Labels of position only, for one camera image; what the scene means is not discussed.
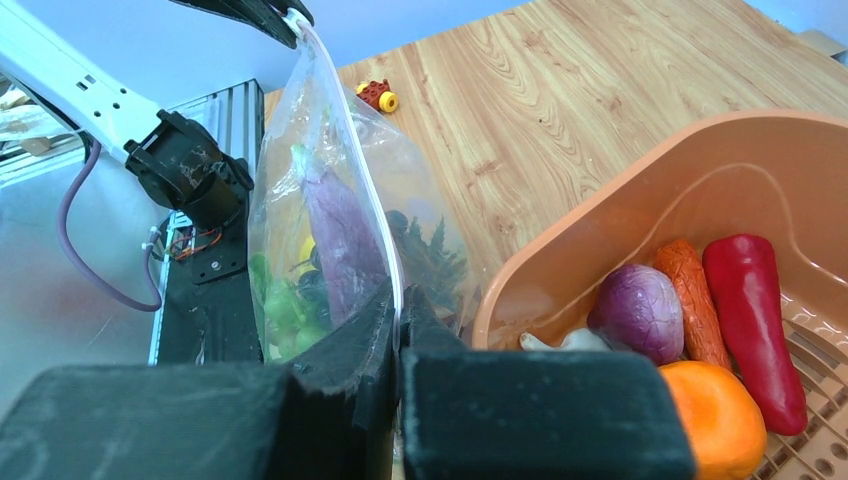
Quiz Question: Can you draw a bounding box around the toy carrot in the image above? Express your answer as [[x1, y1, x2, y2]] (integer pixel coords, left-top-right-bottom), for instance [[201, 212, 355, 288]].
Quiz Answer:
[[654, 239, 732, 370]]

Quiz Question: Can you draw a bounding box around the pink toy onion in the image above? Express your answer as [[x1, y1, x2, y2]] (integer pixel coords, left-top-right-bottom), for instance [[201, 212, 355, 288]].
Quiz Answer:
[[587, 264, 684, 365]]

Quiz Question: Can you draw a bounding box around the green toy grape bunch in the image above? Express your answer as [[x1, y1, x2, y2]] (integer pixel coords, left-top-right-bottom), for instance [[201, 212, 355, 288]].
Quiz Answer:
[[249, 250, 332, 363]]

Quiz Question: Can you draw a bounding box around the orange plastic basin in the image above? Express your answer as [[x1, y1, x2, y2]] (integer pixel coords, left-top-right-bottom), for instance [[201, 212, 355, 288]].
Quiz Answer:
[[471, 110, 847, 479]]

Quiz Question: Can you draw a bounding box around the toy pineapple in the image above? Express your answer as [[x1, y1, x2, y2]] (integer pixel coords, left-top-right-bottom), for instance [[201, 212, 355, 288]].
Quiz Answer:
[[385, 210, 468, 329]]

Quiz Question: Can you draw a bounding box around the toy orange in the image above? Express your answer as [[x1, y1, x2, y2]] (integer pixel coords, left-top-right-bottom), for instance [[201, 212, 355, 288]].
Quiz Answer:
[[659, 361, 768, 480]]

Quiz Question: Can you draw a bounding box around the red toy chili pepper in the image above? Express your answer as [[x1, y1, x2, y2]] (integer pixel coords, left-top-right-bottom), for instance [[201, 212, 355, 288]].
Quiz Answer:
[[702, 234, 808, 436]]

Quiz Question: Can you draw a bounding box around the clear zip top bag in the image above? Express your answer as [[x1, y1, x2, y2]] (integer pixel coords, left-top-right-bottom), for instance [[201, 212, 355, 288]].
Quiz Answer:
[[248, 10, 480, 362]]

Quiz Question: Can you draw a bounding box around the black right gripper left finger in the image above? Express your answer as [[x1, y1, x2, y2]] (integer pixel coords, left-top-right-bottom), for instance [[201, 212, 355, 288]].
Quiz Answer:
[[1, 282, 396, 479]]

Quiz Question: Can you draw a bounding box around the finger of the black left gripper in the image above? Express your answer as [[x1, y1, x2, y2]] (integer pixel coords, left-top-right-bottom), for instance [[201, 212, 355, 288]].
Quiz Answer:
[[172, 0, 315, 49]]

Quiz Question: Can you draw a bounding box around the purple toy eggplant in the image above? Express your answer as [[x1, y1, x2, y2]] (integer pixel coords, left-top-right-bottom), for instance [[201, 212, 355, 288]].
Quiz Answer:
[[290, 144, 387, 327]]

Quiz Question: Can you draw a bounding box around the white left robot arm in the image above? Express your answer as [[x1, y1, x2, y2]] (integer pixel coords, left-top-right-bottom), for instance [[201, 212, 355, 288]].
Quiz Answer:
[[1, 1, 254, 230]]

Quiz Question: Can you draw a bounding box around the yellow toy lemon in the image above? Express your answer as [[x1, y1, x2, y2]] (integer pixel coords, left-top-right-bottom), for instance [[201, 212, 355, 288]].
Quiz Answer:
[[295, 236, 316, 276]]

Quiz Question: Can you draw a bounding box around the white toy garlic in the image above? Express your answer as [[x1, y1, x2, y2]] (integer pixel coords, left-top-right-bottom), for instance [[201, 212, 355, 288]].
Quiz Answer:
[[519, 328, 611, 352]]

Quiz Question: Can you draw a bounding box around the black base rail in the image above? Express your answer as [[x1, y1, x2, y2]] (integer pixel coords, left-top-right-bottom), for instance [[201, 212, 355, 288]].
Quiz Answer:
[[148, 80, 264, 365]]

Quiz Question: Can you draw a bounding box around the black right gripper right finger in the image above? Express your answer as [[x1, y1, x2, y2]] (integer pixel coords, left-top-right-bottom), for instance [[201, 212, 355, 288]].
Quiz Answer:
[[399, 285, 696, 479]]

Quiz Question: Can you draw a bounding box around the small toy on table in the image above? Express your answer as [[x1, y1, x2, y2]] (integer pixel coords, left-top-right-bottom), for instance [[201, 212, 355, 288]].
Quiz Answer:
[[355, 79, 399, 113]]

